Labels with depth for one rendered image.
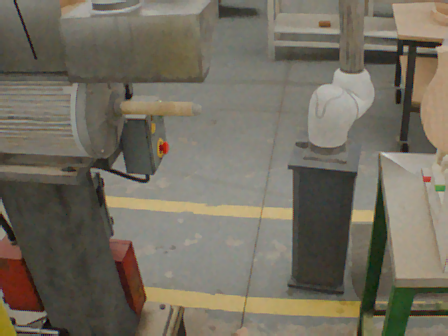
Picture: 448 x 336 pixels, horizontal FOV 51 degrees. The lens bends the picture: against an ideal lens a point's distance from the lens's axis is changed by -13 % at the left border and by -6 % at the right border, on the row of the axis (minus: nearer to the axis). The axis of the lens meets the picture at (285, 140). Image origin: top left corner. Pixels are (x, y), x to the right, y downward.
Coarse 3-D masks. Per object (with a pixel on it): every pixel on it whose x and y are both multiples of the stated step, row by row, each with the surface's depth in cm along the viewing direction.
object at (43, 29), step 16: (0, 0) 99; (16, 0) 99; (32, 0) 98; (48, 0) 98; (0, 16) 101; (16, 16) 100; (32, 16) 100; (48, 16) 100; (0, 32) 103; (16, 32) 102; (32, 32) 102; (48, 32) 102; (0, 48) 105; (16, 48) 104; (48, 48) 104; (0, 64) 107; (16, 64) 106; (32, 64) 106; (48, 64) 106; (64, 64) 106
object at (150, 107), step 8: (128, 104) 117; (136, 104) 117; (144, 104) 117; (152, 104) 117; (160, 104) 117; (168, 104) 117; (176, 104) 117; (184, 104) 116; (192, 104) 117; (128, 112) 118; (136, 112) 117; (144, 112) 117; (152, 112) 117; (160, 112) 117; (168, 112) 117; (176, 112) 117; (184, 112) 116
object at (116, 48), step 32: (160, 0) 101; (192, 0) 99; (64, 32) 93; (96, 32) 93; (128, 32) 92; (160, 32) 92; (192, 32) 92; (96, 64) 96; (128, 64) 96; (160, 64) 96; (192, 64) 95
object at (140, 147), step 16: (144, 96) 155; (128, 128) 144; (144, 128) 144; (160, 128) 156; (128, 144) 147; (144, 144) 146; (128, 160) 150; (144, 160) 149; (160, 160) 157; (128, 176) 155
